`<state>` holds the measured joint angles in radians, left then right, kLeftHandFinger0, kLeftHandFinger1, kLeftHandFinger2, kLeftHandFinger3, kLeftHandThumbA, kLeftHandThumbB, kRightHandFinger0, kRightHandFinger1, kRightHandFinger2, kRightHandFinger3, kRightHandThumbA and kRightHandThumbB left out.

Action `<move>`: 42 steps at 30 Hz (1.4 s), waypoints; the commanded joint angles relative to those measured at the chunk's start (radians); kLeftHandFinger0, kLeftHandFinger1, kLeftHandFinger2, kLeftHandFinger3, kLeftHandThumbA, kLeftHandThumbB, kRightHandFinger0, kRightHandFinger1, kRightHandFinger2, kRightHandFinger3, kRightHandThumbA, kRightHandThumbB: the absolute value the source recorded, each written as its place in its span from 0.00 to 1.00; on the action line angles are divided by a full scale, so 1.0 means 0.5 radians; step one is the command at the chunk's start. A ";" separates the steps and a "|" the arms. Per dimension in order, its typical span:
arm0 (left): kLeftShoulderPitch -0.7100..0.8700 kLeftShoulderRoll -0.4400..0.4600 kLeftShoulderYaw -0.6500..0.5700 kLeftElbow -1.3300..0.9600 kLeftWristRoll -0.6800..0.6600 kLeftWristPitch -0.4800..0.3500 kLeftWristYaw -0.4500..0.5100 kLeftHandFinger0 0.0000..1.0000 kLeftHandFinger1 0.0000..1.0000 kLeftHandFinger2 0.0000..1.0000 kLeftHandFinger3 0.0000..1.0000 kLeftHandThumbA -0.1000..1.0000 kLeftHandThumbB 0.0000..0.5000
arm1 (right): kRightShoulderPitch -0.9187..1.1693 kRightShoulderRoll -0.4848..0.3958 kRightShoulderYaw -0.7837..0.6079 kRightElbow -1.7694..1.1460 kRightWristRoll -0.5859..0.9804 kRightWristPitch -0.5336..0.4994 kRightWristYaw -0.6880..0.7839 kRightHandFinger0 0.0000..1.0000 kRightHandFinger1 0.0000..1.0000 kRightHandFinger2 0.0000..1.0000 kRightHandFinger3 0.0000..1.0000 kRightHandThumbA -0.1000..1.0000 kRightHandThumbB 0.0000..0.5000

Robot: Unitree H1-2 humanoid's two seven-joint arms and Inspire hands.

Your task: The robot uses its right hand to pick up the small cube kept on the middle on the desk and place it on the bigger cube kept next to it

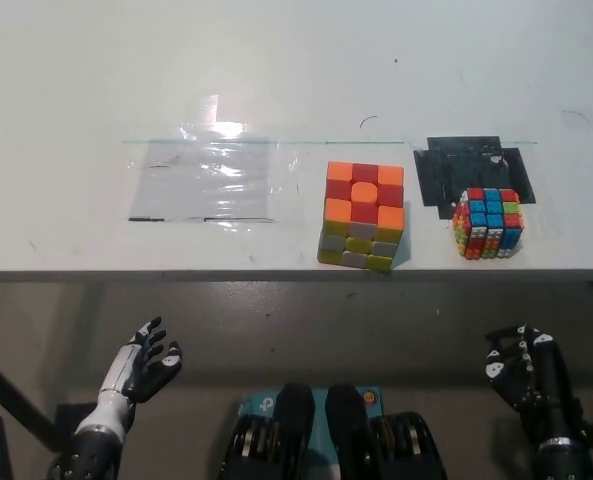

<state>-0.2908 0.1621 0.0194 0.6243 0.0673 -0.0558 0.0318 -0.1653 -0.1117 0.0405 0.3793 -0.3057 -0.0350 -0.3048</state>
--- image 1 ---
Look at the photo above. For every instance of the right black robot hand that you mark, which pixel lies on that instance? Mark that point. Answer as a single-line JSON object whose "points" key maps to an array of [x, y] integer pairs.
{"points": [[531, 380]]}

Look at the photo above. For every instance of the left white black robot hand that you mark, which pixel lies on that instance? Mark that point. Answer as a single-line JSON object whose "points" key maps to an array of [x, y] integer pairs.
{"points": [[143, 370]]}

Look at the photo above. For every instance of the small multicoloured studded cube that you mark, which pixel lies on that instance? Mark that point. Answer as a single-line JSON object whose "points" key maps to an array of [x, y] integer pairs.
{"points": [[488, 225]]}

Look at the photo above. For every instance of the large orange red yellow cube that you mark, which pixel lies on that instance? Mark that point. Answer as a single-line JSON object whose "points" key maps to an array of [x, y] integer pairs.
{"points": [[361, 215]]}

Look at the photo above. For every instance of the black floor plate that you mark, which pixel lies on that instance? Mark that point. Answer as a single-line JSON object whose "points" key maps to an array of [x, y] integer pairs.
{"points": [[73, 415]]}

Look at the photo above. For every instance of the black diagonal table leg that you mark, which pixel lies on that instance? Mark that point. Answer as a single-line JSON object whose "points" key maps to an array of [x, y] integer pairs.
{"points": [[16, 395]]}

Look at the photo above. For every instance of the clear plastic film sheet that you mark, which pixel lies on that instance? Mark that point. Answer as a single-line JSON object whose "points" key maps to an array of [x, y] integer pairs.
{"points": [[201, 180]]}

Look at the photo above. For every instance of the black tape patch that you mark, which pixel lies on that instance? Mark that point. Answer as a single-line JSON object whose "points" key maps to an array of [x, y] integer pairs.
{"points": [[441, 172]]}

